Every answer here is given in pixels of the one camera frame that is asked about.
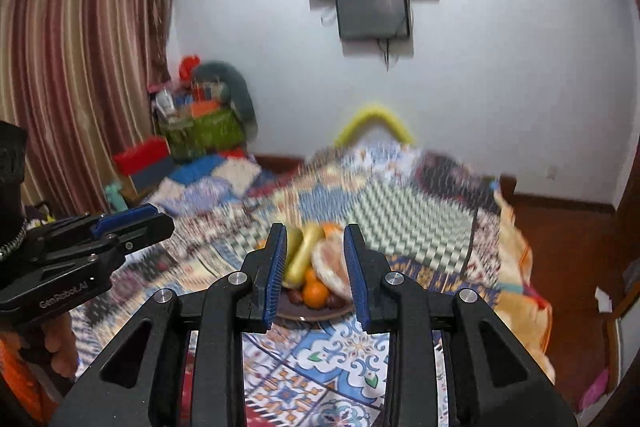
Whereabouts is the white paper scrap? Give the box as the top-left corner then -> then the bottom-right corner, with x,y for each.
594,286 -> 615,314

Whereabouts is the grey plush toy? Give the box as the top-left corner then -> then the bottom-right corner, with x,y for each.
192,61 -> 258,142

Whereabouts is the striped curtain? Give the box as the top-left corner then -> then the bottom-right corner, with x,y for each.
0,0 -> 182,220

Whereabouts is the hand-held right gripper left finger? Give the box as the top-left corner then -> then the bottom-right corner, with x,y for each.
50,222 -> 289,427

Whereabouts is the red flat box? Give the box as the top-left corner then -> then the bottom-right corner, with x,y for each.
112,137 -> 173,180

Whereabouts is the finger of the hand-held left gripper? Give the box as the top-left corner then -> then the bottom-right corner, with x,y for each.
27,203 -> 163,258
45,212 -> 176,280

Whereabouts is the teal small bottle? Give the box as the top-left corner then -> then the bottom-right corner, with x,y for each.
102,183 -> 124,214

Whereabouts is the yellow fleece blanket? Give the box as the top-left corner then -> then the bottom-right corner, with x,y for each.
475,187 -> 557,385

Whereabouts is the peeled pomelo segment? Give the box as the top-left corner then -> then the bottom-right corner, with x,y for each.
312,237 -> 347,280

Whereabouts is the yellow foam tube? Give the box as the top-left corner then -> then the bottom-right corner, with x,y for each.
334,103 -> 417,148

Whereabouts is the pink plastic bag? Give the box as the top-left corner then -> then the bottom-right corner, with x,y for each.
579,368 -> 612,414

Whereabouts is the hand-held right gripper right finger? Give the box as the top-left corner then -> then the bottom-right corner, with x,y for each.
343,223 -> 578,427

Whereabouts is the dark purple oval plate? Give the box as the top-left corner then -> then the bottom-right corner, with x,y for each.
255,243 -> 357,324

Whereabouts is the black hanging cable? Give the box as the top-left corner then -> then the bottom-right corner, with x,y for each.
377,38 -> 398,72

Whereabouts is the patchwork printed blanket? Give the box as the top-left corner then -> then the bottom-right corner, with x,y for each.
70,139 -> 506,427

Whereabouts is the person's left hand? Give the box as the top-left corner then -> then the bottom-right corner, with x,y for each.
42,311 -> 82,379

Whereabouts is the dark panel under television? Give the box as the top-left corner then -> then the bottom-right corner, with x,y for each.
335,0 -> 412,42

